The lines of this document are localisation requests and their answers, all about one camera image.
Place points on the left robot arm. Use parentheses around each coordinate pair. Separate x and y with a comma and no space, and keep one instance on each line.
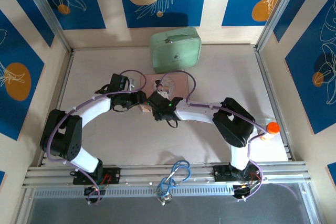
(63,134)

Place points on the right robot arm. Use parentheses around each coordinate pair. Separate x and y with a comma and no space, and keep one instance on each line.
(233,127)

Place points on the pink tin box with couple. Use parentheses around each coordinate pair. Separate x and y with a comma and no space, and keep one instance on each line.
(181,82)

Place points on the bottle with orange cap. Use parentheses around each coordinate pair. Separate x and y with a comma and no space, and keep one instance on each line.
(271,129)

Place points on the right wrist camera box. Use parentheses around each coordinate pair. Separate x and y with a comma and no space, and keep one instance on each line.
(158,101)

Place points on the aluminium front rail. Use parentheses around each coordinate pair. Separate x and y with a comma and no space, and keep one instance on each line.
(147,172)

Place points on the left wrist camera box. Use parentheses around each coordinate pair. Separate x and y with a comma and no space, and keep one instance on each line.
(118,82)

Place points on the small left controller board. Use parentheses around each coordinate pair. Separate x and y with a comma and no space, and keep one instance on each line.
(93,190)

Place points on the aluminium corner post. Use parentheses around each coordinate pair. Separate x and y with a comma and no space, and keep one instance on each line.
(278,11)
(47,11)

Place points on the mint green zip case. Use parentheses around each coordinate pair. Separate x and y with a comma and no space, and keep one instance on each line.
(176,53)

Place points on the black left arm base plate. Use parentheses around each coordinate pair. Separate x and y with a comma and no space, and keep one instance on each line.
(113,176)

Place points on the aluminium side rail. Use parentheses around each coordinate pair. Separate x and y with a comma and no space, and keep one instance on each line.
(64,82)
(267,82)

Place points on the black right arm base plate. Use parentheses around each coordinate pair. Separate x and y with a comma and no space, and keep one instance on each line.
(221,174)

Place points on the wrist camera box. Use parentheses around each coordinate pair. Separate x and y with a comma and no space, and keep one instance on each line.
(118,82)
(158,101)

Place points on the small controller board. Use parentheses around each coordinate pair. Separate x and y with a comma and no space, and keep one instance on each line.
(93,190)
(242,190)

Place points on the small right controller board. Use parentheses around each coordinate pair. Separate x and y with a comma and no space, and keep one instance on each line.
(242,190)

